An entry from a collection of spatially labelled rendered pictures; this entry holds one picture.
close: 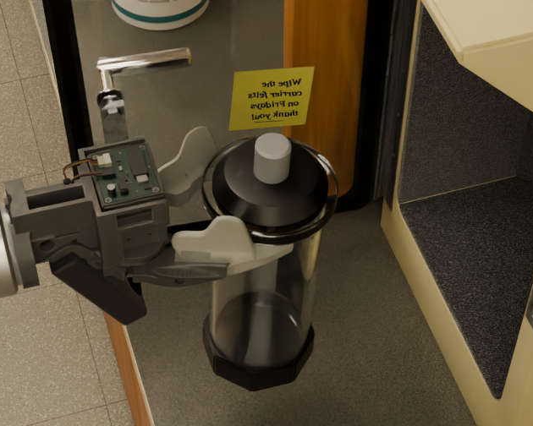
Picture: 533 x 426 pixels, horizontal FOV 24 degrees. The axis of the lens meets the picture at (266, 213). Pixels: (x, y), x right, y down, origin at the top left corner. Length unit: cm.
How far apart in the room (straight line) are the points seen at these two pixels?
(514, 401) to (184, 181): 35
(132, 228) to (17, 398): 148
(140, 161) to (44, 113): 192
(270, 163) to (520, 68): 26
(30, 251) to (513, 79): 38
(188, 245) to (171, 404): 32
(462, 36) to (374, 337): 60
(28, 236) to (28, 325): 155
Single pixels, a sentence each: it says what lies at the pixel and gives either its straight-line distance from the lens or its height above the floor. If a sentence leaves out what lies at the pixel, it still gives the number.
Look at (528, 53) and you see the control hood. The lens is 75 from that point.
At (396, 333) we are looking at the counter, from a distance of 128.
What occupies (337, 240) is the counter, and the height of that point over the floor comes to 94.
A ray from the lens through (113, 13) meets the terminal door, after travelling 106.
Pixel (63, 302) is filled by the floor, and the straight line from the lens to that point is 249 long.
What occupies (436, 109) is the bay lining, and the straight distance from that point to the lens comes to 120.
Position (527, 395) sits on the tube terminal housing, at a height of 108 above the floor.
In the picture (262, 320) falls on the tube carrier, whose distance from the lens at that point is 104.
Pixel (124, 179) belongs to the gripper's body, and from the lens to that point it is 92.
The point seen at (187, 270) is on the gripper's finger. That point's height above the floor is 124.
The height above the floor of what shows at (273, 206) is 128.
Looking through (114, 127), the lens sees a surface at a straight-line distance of 113.
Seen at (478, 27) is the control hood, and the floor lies 151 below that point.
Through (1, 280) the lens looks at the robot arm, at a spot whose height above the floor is 127.
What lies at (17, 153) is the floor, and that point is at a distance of 277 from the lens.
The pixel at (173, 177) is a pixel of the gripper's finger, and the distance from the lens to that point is 99.
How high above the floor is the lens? 199
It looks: 50 degrees down
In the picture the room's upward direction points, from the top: straight up
